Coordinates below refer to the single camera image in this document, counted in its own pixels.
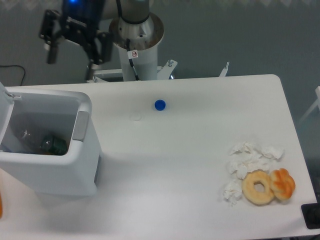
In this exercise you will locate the crumpled white tissue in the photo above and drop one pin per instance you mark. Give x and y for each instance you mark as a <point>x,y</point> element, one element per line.
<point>245,158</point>
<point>232,192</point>
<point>272,152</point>

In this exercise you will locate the crumpled white tissue middle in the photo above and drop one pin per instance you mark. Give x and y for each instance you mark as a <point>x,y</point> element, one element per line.
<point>245,158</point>

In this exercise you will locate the green bottle in trash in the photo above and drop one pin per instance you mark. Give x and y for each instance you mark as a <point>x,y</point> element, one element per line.
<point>53,145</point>

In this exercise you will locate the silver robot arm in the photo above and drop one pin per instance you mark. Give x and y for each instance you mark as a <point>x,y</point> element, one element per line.
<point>132,11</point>

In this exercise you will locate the blue bottle cap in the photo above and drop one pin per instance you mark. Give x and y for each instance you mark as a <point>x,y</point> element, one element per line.
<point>160,105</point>

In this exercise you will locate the white trash can body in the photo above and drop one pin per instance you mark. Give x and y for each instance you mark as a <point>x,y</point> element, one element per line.
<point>66,115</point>

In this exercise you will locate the crumpled white tissue bottom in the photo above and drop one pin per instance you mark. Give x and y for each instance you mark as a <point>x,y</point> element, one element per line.
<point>232,192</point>

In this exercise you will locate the crumpled white tissue top right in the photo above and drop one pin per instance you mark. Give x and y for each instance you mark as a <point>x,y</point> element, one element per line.
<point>272,152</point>

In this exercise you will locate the white trash can lid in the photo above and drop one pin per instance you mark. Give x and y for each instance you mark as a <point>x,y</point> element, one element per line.
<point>7,103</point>

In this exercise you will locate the white frame at right edge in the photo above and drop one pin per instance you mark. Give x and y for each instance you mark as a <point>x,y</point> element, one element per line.
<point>315,106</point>

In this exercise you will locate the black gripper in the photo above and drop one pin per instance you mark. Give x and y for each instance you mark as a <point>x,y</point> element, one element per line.
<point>79,23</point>

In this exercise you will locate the black device at table edge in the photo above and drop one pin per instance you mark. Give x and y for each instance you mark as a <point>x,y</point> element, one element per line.
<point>311,215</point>

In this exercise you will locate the orange twisted pastry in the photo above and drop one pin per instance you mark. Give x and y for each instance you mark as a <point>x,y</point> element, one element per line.
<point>282,184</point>

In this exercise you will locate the white bracket behind table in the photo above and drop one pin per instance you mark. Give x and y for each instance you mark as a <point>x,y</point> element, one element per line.
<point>116,75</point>

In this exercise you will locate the clear plastic bottle in trash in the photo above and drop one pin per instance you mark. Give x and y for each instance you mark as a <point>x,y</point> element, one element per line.
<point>30,138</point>

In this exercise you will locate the orange object at left edge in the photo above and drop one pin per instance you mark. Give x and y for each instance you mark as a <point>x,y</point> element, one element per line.
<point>1,206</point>

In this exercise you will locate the plain ring donut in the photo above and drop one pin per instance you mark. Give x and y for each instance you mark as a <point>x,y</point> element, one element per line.
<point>256,187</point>

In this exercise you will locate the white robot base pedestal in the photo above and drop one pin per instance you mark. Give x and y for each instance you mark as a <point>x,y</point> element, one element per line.
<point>137,46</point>

